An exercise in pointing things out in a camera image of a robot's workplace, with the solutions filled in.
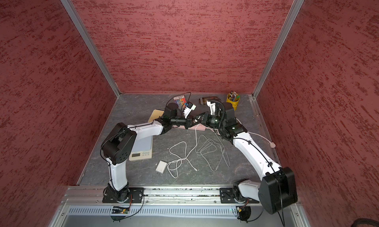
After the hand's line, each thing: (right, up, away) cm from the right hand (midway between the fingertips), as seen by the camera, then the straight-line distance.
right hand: (193, 120), depth 75 cm
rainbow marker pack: (-10, +12, +39) cm, 42 cm away
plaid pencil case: (+7, +12, +37) cm, 40 cm away
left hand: (+4, -3, +10) cm, 11 cm away
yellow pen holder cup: (+28, +13, +25) cm, 40 cm away
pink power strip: (+4, -6, +12) cm, 14 cm away
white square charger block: (-19, -27, +6) cm, 34 cm away
